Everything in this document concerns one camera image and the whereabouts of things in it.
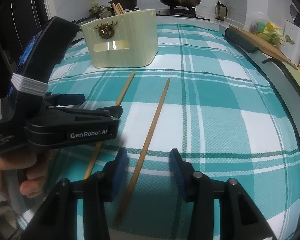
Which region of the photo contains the wooden cutting board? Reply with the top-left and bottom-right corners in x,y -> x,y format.
229,25 -> 298,70

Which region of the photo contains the black pot orange lid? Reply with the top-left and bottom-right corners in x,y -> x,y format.
109,0 -> 138,10

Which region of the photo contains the teal plaid tablecloth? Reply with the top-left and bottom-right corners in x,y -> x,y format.
17,23 -> 300,240

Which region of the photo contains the white utensil holder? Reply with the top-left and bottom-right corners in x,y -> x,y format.
281,4 -> 300,67

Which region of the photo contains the left hand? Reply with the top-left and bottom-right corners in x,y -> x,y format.
0,148 -> 53,198

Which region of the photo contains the dark refrigerator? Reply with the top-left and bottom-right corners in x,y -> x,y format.
5,0 -> 56,55

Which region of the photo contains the dark glass kettle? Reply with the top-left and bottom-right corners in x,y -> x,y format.
215,0 -> 228,21

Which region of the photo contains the black gas stove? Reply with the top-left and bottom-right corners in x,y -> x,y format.
155,8 -> 210,21

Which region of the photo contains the cream utensil holder box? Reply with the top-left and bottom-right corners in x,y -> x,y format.
81,9 -> 158,68

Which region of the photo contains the condiment bottles group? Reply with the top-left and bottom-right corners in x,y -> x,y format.
89,2 -> 106,18

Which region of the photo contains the bag of yellow green sponges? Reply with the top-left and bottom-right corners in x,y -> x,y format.
250,20 -> 284,49

